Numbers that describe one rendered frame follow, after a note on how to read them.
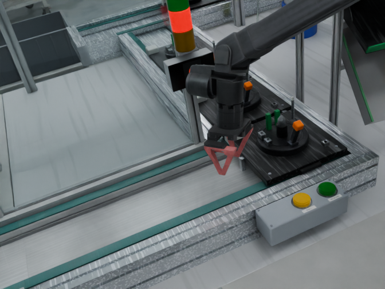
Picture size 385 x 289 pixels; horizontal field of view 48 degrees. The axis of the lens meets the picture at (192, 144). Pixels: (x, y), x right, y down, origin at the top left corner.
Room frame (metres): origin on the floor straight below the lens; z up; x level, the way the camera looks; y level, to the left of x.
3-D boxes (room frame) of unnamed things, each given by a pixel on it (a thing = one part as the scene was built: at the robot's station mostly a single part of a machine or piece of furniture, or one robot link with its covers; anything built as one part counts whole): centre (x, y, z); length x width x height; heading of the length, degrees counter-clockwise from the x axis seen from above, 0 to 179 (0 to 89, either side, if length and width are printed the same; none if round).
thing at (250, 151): (0.94, -0.24, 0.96); 0.24 x 0.24 x 0.02; 17
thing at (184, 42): (1.00, -0.03, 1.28); 0.05 x 0.05 x 0.05
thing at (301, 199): (0.71, -0.22, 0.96); 0.04 x 0.04 x 0.02
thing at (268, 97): (1.19, -0.17, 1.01); 0.24 x 0.24 x 0.13; 17
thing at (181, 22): (1.00, -0.03, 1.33); 0.05 x 0.05 x 0.05
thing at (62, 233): (0.88, 0.05, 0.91); 0.84 x 0.28 x 0.10; 107
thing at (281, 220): (0.71, -0.22, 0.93); 0.21 x 0.07 x 0.06; 107
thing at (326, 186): (0.73, -0.29, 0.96); 0.04 x 0.04 x 0.02
